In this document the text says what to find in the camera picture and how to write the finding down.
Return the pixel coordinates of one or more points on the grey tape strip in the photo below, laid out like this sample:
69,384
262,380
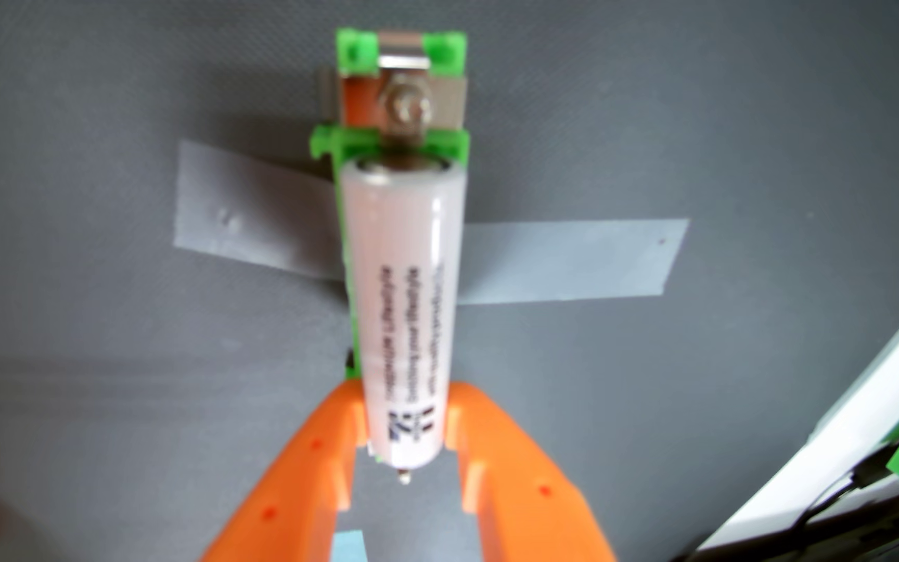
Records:
566,261

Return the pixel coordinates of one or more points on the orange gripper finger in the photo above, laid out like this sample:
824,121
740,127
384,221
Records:
527,499
293,492

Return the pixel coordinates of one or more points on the black device box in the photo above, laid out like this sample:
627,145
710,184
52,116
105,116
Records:
847,542

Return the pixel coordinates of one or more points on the light blue tape piece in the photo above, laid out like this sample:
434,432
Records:
349,548

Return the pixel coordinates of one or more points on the dark grey mat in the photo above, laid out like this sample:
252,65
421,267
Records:
106,390

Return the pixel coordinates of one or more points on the white cylindrical battery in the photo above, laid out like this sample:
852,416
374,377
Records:
403,312

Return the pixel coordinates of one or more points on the green battery holder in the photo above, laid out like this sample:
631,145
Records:
356,51

